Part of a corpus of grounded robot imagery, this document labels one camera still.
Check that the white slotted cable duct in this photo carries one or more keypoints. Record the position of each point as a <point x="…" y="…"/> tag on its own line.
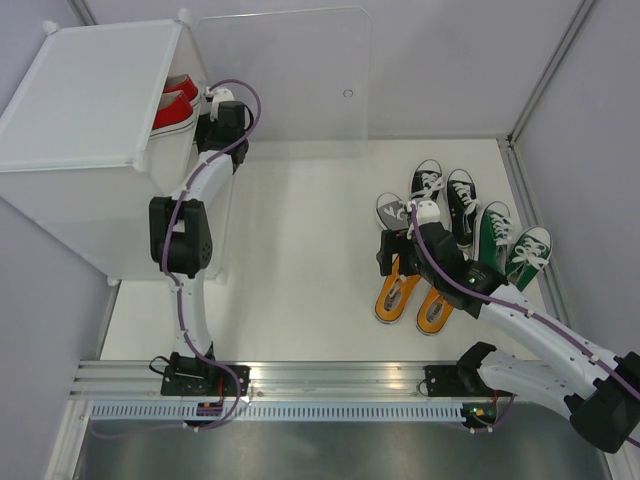
<point x="279" y="411"/>

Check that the green sneaker right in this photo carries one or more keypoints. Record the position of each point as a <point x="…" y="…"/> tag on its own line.
<point x="529" y="256"/>

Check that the green sneaker left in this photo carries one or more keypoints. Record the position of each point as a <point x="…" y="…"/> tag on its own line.
<point x="494" y="235"/>

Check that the aluminium corner frame right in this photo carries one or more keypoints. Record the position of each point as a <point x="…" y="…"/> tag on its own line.
<point x="545" y="156"/>

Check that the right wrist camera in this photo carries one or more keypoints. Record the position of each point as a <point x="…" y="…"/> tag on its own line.
<point x="423" y="212"/>

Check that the aluminium corner frame left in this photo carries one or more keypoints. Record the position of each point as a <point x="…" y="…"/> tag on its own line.
<point x="83" y="12"/>

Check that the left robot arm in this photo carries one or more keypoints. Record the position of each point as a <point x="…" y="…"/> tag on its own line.
<point x="181" y="244"/>

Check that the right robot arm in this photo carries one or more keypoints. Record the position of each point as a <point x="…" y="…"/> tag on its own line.
<point x="595" y="389"/>

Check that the black sneaker back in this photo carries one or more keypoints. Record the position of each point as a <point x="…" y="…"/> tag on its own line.
<point x="463" y="206"/>

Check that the aluminium corner frame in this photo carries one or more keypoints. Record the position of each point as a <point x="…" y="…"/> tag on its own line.
<point x="545" y="156"/>
<point x="83" y="12"/>

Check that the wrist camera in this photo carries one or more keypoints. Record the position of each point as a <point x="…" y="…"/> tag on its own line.
<point x="423" y="212"/>
<point x="212" y="98"/>

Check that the white plastic shoe cabinet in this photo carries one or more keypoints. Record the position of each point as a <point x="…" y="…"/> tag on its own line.
<point x="78" y="155"/>

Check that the black sneaker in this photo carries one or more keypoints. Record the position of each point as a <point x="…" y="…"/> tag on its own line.
<point x="427" y="181"/>
<point x="463" y="206"/>

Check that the orange sneaker left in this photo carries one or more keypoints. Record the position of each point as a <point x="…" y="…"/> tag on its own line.
<point x="394" y="295"/>

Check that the aluminium mounting rail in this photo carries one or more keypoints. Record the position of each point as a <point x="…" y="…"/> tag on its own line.
<point x="295" y="381"/>

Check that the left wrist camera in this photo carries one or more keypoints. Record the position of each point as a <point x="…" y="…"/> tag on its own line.
<point x="212" y="98"/>

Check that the black sneaker front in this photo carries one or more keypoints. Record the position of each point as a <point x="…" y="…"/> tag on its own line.
<point x="427" y="181"/>

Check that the orange sneaker right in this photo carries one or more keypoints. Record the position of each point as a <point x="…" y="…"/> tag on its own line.
<point x="433" y="313"/>

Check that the transparent cabinet door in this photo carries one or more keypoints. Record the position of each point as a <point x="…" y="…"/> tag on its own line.
<point x="310" y="69"/>

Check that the red sneaker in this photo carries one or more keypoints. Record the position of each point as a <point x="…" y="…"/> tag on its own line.
<point x="174" y="114"/>
<point x="183" y="83"/>

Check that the green sneaker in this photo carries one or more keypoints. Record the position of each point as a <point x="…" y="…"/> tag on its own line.
<point x="529" y="256"/>
<point x="494" y="235"/>

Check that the orange sneaker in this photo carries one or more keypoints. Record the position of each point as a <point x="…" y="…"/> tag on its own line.
<point x="433" y="313"/>
<point x="394" y="295"/>

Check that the grey sneaker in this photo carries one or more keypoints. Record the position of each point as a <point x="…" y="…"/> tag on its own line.
<point x="390" y="212"/>

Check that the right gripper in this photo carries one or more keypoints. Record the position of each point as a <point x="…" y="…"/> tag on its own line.
<point x="394" y="242"/>

